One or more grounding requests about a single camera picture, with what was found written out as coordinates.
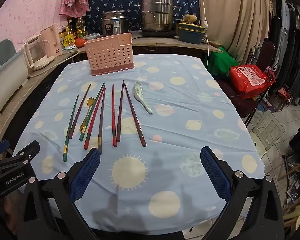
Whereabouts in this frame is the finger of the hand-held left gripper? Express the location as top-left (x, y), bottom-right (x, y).
top-left (0, 140), bottom-right (41, 172)
top-left (0, 140), bottom-right (10, 157)

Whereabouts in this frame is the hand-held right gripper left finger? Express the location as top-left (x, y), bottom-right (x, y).
top-left (16, 148), bottom-right (102, 240)

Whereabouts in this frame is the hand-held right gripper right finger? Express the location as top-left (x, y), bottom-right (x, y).
top-left (200, 146), bottom-right (285, 240)

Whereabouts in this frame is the dark purple chopstick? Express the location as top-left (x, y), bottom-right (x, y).
top-left (69, 83), bottom-right (92, 140)
top-left (124, 83), bottom-right (147, 147)
top-left (116, 80), bottom-right (125, 142)
top-left (97, 87), bottom-right (106, 155)

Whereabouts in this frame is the pink perforated utensil basket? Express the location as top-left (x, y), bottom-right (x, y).
top-left (84, 32), bottom-right (135, 76)

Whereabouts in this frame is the blue planet print tablecloth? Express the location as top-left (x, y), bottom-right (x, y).
top-left (12, 54), bottom-right (265, 235)

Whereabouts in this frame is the gold flower spoon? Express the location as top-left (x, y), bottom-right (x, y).
top-left (79, 97), bottom-right (95, 132)

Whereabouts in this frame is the white storage box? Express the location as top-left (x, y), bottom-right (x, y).
top-left (0, 39), bottom-right (29, 128)

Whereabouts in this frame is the dark metal chair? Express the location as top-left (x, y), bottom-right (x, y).
top-left (216, 41), bottom-right (277, 128)

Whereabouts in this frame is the red plastic bag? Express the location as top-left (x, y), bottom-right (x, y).
top-left (229, 64), bottom-right (276, 99)

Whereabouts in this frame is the white ceramic soup spoon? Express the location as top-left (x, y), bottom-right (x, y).
top-left (133, 81), bottom-right (153, 115)

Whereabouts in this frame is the glass kettle white base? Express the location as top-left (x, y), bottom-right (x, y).
top-left (22, 34), bottom-right (57, 72)

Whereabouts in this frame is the green plastic bag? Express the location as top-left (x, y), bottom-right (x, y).
top-left (207, 46), bottom-right (240, 77)

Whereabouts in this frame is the pink electric kettle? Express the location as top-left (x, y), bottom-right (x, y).
top-left (40, 24), bottom-right (63, 57)

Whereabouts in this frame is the yellow seasoning packet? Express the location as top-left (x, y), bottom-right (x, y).
top-left (59, 27), bottom-right (74, 48)

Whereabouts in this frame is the clear plastic food container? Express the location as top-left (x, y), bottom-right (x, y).
top-left (84, 33), bottom-right (100, 42)

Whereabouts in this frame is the cooking oil bottle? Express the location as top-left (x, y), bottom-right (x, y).
top-left (76, 17), bottom-right (88, 39)

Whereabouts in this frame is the blue basin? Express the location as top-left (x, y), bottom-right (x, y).
top-left (177, 29), bottom-right (205, 43)

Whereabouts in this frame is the pink dotted curtain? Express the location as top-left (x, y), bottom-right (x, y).
top-left (0, 0), bottom-right (65, 53)

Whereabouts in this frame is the hanging clothes row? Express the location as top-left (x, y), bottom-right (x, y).
top-left (267, 0), bottom-right (300, 105)

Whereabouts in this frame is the black induction cooktop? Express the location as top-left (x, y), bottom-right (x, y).
top-left (139, 29), bottom-right (178, 38)

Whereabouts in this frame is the yellow bowl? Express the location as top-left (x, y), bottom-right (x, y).
top-left (176, 22), bottom-right (206, 32)

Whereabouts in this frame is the steel rice cooker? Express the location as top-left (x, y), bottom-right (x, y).
top-left (101, 10), bottom-right (130, 37)

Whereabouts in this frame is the beige curtain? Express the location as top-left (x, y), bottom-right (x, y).
top-left (182, 0), bottom-right (275, 68)

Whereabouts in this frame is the steel steamer pot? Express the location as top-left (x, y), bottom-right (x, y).
top-left (140, 0), bottom-right (183, 32)

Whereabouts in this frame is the navy printed cloth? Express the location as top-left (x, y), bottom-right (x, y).
top-left (86, 0), bottom-right (200, 33)

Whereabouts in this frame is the white cable with switch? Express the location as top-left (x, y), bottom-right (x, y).
top-left (197, 0), bottom-right (211, 73)

